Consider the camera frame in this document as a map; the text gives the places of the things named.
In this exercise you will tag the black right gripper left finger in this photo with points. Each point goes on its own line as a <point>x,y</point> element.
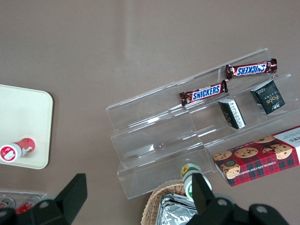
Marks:
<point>63,201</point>

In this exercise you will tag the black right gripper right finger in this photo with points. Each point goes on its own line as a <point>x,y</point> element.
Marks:
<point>211,206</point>

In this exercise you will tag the oval light wicker basket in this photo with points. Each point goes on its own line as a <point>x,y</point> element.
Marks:
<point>152,201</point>

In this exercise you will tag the beige plastic tray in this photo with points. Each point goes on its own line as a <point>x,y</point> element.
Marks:
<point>23,117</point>

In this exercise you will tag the aluminium foil container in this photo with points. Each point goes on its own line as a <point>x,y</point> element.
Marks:
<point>175,211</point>

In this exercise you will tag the green-capped white bottle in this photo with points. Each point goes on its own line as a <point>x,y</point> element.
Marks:
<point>187,171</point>

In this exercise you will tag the clear acrylic bottle rack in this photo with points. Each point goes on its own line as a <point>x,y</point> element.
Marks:
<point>21,193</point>

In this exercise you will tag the red tartan cookie box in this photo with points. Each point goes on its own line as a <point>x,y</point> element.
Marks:
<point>257,161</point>

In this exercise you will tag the small red drink bottle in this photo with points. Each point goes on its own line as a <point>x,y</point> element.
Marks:
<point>16,150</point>

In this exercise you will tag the clear acrylic stepped stand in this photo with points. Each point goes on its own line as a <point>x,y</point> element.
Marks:
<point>152,145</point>
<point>257,122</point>

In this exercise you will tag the small black carton box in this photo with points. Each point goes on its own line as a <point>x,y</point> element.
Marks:
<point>268,97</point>
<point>233,113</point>

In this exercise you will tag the brown Snickers bar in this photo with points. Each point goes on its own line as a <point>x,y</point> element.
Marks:
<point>250,69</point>
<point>204,93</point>

